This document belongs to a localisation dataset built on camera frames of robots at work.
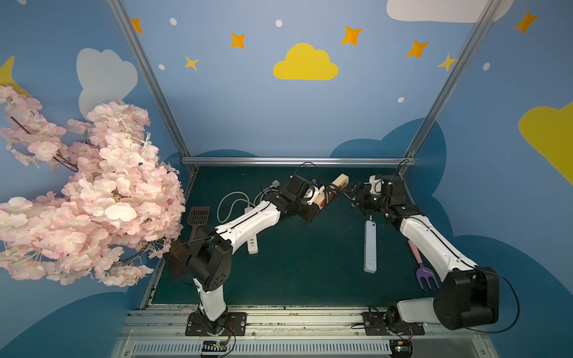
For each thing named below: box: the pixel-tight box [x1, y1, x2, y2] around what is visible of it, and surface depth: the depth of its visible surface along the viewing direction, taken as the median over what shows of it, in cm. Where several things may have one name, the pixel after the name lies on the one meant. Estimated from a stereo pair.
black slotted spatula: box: [187, 206, 211, 241], surface depth 103 cm
